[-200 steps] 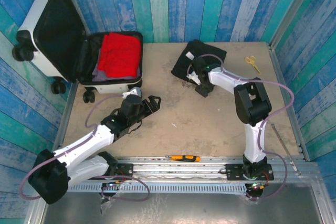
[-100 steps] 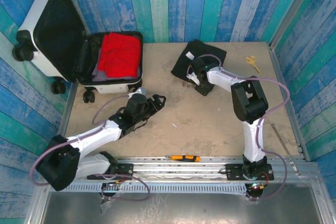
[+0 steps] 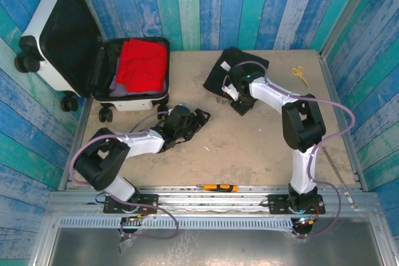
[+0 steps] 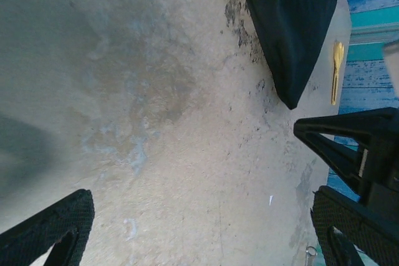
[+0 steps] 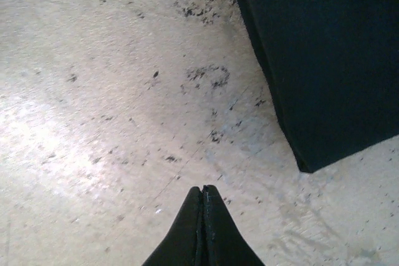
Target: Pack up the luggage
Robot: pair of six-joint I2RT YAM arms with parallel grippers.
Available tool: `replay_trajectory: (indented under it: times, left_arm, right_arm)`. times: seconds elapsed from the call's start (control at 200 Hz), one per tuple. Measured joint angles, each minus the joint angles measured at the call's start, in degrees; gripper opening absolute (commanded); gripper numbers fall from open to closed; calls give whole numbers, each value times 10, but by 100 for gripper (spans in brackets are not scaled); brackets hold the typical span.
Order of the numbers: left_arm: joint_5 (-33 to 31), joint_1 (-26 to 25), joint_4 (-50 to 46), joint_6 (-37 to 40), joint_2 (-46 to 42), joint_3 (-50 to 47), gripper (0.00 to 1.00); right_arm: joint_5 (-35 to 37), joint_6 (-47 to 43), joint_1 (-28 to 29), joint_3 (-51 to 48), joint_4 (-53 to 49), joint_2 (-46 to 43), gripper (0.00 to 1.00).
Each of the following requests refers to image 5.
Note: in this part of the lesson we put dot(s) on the black garment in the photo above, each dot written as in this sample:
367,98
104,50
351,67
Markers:
327,60

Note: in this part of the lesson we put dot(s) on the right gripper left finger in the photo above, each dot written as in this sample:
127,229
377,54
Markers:
180,235

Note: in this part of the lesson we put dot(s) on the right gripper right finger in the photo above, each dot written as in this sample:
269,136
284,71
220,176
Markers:
227,235

